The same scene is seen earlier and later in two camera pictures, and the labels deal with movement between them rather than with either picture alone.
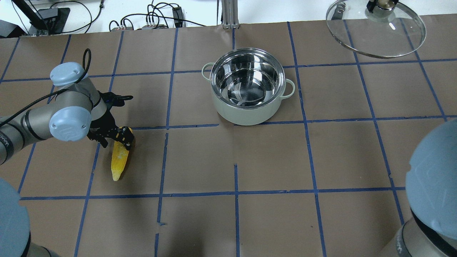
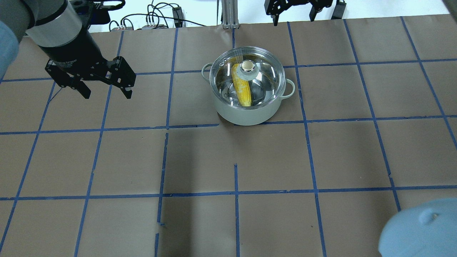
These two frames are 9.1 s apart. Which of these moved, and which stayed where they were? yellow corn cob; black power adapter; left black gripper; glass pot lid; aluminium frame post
Moved: left black gripper; yellow corn cob; glass pot lid
Stayed: black power adapter; aluminium frame post
